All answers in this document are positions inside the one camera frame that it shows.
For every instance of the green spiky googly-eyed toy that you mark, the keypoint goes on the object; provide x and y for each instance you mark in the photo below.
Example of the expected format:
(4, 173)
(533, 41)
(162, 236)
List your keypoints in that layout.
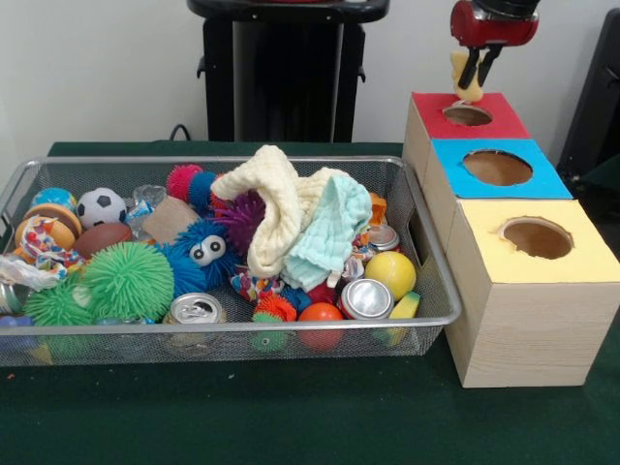
(56, 305)

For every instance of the pale yellow plush toy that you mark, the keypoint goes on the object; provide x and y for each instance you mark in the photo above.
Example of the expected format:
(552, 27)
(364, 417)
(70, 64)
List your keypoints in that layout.
(457, 70)

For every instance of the purple spiky toy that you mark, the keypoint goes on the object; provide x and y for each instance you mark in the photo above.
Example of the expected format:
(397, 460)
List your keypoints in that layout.
(242, 218)

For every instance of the brown toy football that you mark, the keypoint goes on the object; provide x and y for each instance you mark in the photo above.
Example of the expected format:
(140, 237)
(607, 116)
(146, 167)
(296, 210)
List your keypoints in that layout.
(102, 238)

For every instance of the small soccer ball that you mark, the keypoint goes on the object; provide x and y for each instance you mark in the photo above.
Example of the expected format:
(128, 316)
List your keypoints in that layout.
(100, 208)

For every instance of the crushed silver can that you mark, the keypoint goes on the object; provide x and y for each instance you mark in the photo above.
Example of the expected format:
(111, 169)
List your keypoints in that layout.
(366, 298)

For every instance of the green cloth table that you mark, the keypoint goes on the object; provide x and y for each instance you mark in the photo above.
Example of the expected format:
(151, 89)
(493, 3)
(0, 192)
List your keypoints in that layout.
(291, 417)

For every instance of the yellow ball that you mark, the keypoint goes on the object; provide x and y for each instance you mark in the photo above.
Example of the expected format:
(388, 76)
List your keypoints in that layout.
(392, 275)

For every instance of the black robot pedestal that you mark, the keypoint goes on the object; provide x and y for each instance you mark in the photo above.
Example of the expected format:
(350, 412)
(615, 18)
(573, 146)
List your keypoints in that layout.
(281, 77)

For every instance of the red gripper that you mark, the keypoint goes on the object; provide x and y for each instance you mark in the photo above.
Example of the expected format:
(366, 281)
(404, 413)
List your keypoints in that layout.
(494, 29)

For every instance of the mint green cloth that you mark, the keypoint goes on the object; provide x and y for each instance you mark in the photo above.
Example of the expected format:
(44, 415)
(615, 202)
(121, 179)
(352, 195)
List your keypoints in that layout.
(329, 228)

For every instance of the black floor stand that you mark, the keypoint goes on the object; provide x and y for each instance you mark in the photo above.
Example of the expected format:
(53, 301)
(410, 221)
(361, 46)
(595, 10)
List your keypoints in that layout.
(596, 107)

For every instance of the large green spiky ball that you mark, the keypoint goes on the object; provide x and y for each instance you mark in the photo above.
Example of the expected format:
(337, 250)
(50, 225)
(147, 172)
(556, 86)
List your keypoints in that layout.
(128, 281)

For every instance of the cream waffle cloth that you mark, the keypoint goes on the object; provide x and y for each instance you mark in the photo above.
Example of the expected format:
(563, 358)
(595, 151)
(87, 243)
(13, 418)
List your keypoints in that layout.
(276, 203)

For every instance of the wooden box with three holes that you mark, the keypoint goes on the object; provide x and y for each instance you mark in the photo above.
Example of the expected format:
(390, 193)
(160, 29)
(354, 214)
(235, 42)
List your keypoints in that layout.
(523, 329)

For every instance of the blue furry googly-eyed toy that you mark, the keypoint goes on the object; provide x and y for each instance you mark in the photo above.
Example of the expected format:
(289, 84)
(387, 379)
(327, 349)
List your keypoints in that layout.
(199, 252)

